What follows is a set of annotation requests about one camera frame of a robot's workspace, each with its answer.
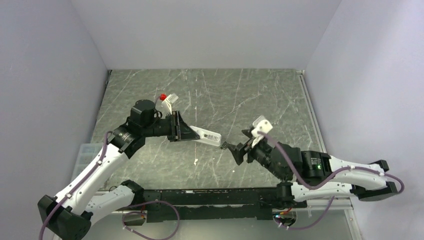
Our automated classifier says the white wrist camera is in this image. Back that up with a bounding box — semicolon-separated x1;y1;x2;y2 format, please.
250;115;273;148
154;93;179;115

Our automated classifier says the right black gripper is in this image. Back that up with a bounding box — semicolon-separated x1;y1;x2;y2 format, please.
225;128;287;181

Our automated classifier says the aluminium frame rail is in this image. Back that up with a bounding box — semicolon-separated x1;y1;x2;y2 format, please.
296;70;328;153

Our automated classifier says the clear plastic organizer box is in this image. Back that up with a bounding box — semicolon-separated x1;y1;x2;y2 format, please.
70;143;103;182

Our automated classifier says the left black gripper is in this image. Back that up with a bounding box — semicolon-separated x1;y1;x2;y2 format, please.
142;110;200;142

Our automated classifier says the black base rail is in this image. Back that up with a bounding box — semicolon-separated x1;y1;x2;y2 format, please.
110;179;307;223

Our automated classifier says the white remote control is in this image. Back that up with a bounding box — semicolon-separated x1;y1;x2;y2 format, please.
190;125;222;147

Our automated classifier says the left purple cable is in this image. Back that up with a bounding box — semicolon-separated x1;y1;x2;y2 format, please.
38;130;114;240

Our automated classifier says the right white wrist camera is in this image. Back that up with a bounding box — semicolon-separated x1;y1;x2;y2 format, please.
250;115;273;148

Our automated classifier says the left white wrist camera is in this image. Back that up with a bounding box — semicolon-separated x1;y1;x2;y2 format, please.
154;93;179;115

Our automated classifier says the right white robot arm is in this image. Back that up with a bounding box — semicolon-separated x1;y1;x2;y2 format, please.
221;129;405;208

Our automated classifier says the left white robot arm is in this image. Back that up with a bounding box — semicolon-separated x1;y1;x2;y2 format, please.
37;99;201;240

